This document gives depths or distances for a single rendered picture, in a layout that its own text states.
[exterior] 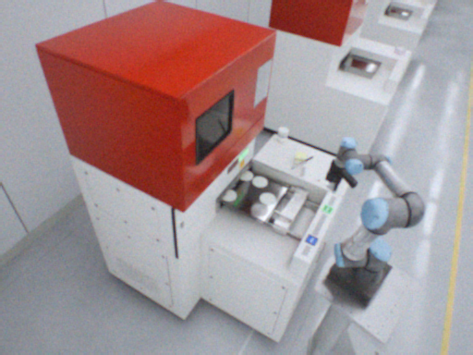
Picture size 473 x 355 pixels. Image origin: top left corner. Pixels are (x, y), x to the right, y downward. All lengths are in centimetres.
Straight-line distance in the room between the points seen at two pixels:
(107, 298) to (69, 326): 30
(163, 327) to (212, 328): 34
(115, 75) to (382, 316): 164
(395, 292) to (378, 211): 80
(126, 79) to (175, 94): 22
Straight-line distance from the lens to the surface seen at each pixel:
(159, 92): 126
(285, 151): 240
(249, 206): 207
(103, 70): 142
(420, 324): 308
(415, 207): 142
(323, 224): 200
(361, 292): 190
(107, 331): 272
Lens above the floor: 243
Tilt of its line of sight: 43 degrees down
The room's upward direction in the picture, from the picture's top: 5 degrees clockwise
